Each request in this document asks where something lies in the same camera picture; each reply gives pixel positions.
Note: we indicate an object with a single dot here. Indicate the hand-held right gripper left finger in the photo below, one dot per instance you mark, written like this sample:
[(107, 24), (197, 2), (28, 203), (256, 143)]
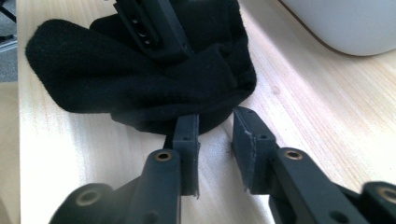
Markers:
[(186, 161)]

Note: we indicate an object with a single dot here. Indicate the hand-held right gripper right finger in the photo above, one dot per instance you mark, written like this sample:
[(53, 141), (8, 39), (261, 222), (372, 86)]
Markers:
[(258, 155)]

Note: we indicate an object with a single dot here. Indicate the black sock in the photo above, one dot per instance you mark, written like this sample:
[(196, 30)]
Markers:
[(124, 77)]

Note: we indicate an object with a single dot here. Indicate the light blue compartment organizer box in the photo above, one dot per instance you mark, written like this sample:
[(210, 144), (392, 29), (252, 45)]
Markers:
[(348, 21)]

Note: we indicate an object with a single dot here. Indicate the metal floor rail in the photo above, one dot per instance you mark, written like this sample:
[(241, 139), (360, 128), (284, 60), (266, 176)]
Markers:
[(7, 43)]

